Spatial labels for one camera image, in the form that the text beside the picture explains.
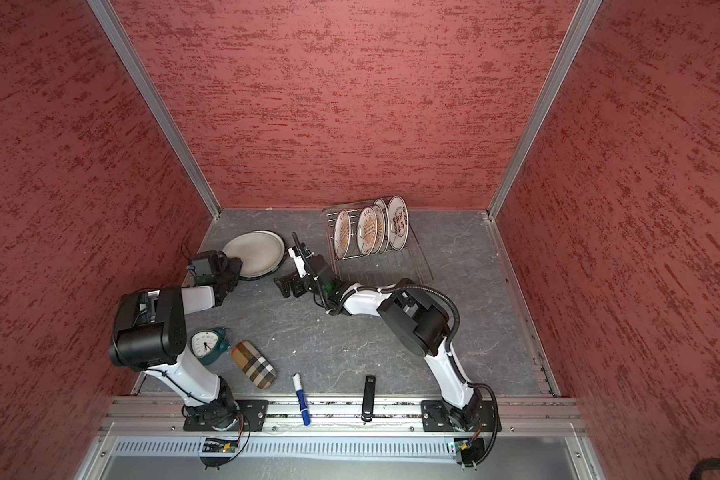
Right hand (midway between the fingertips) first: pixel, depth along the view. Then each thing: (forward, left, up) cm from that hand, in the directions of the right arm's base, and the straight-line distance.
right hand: (285, 278), depth 90 cm
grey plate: (+27, -30, +6) cm, 41 cm away
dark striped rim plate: (+6, +9, -7) cm, 13 cm away
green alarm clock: (-19, +20, -4) cm, 27 cm away
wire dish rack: (+9, -39, -9) cm, 41 cm away
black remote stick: (-33, -25, -11) cm, 43 cm away
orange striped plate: (+21, -26, -1) cm, 33 cm away
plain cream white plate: (+16, +14, -7) cm, 22 cm away
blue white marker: (-32, -7, -8) cm, 34 cm away
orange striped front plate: (+19, -17, -1) cm, 25 cm away
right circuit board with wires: (-44, -50, -14) cm, 68 cm away
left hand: (+9, +17, -4) cm, 20 cm away
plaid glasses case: (-24, +5, -7) cm, 26 cm away
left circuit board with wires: (-41, +14, -12) cm, 45 cm away
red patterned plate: (+23, -37, -1) cm, 44 cm away
